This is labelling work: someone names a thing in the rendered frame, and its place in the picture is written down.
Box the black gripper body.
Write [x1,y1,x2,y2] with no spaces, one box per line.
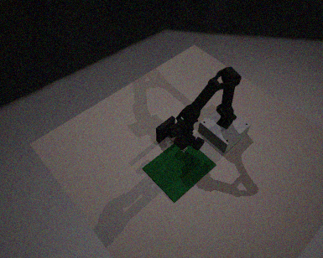
[182,132,205,151]

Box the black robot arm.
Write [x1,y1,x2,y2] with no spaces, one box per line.
[166,67,241,148]

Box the green circuit board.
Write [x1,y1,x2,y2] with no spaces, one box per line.
[142,144,216,202]

